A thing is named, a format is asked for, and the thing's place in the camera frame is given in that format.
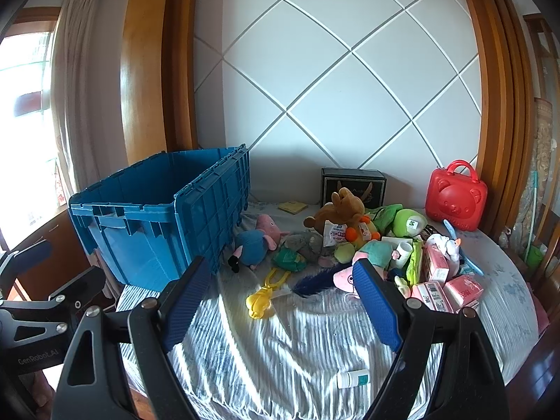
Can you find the beige curtain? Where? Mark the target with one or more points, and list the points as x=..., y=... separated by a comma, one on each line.
x=87, y=74

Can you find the blue plastic crate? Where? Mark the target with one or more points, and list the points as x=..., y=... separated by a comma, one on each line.
x=144, y=245

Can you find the pink pig plush blue shirt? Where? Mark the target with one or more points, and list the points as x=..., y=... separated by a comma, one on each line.
x=253, y=243

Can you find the yellow plastic clip toy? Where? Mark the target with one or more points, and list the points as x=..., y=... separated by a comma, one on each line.
x=260, y=304

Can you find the yellow notepad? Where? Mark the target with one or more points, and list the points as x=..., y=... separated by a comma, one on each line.
x=292, y=207

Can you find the red bear-face plastic case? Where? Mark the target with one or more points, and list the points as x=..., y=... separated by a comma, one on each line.
x=455, y=201

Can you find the green plastic object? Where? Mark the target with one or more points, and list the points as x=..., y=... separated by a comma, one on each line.
x=536, y=257

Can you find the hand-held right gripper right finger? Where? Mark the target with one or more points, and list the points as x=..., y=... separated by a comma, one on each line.
x=376, y=306

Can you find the blue feather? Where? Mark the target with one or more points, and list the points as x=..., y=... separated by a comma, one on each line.
x=313, y=284

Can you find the small white bottle green label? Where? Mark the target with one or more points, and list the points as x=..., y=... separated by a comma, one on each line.
x=352, y=379

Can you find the white packet red print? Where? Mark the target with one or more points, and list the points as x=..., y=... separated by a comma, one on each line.
x=334, y=232

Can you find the green wipes packet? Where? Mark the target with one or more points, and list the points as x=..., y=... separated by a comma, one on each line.
x=414, y=264

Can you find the teal pink plush toy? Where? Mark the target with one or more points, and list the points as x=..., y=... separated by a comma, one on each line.
x=376, y=251

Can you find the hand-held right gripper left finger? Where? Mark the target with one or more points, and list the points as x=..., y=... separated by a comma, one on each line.
x=189, y=302

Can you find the white cup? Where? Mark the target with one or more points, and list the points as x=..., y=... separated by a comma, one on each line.
x=402, y=253

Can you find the pink fish plush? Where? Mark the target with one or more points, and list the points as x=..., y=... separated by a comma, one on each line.
x=343, y=278

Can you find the black box with gold print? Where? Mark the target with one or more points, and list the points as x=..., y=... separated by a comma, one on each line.
x=350, y=179

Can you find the brown plush animal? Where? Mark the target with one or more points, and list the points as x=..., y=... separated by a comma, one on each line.
x=343, y=210

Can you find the pink tissue packet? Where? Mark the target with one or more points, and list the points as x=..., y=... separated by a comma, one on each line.
x=463, y=291
x=431, y=297
x=437, y=264

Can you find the yellow orange plush toy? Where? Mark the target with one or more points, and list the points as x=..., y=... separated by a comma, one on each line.
x=362, y=239

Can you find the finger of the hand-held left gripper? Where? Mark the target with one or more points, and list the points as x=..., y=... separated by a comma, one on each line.
x=33, y=252
x=83, y=284

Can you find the patterned wall hanging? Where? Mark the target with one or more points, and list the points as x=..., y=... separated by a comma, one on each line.
x=544, y=162

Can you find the wooden wall column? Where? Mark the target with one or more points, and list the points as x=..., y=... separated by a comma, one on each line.
x=498, y=96
x=148, y=74

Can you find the window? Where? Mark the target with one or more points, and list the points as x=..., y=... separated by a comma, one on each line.
x=26, y=140

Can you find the small green plush toy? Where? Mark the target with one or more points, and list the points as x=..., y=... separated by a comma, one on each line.
x=288, y=259

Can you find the grey plush toy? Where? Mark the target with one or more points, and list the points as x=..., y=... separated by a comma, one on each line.
x=306, y=243

